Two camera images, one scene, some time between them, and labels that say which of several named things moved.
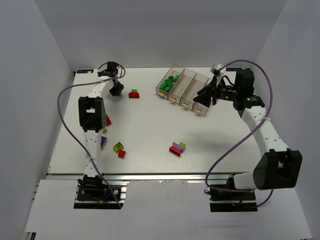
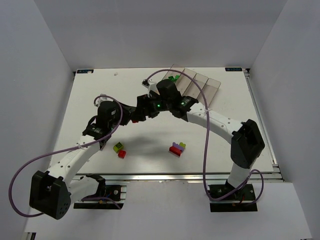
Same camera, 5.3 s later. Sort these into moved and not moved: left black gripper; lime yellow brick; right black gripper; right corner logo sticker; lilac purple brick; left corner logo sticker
Moved: left black gripper; right black gripper
Not moved: lilac purple brick; lime yellow brick; right corner logo sticker; left corner logo sticker
